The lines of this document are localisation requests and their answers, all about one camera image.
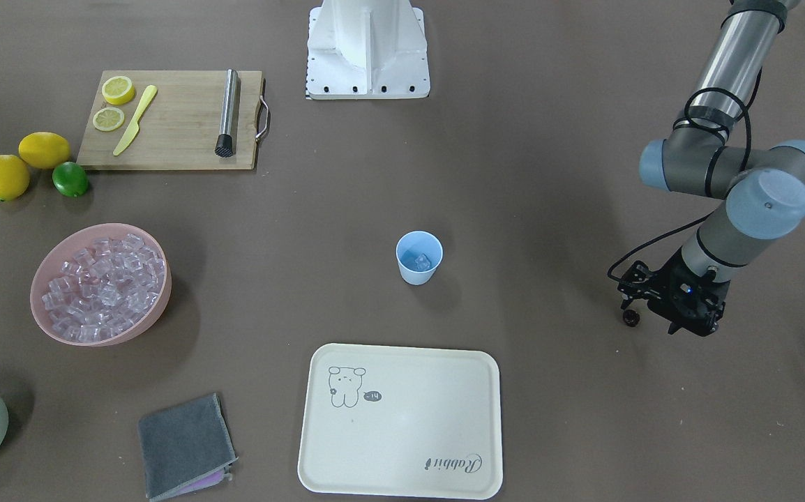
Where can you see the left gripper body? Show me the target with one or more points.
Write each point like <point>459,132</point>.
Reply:
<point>667,285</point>

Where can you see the clear ice cube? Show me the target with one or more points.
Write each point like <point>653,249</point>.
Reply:
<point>419,263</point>

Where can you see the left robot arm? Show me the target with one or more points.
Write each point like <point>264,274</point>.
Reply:
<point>761,192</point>

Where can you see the light blue cup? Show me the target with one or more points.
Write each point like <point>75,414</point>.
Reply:
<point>417,242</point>

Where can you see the whole yellow lemon upper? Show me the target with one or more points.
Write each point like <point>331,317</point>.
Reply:
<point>14,177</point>

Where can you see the whole yellow lemon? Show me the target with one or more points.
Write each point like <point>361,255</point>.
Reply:
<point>14,177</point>
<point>44,150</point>

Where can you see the whole yellow lemon lower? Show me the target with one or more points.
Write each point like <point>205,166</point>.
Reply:
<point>44,150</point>

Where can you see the green lime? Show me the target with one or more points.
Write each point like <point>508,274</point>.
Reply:
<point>70,179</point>

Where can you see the pink bowl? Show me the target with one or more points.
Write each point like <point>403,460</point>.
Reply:
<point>101,286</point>

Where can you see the lemon slice upper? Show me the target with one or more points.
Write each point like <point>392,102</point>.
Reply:
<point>108,119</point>

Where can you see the lemon slice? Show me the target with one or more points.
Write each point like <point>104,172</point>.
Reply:
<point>108,119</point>
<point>118,90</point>

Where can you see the yellow plastic knife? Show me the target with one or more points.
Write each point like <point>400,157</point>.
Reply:
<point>133,128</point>

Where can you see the lemon slice lower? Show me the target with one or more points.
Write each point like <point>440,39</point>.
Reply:
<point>118,90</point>

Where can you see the bamboo cutting board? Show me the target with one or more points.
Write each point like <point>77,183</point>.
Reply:
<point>179,129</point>

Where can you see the steel muddler black tip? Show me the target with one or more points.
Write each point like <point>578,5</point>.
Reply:
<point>226,140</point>

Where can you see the grey folded cloth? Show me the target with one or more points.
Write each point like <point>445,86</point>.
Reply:
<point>185,448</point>

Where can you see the cream rabbit serving tray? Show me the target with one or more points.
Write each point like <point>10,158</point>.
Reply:
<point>416,422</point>

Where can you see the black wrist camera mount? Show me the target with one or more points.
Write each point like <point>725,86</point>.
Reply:
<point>639,282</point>

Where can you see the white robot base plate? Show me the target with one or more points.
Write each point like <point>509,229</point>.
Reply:
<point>367,50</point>

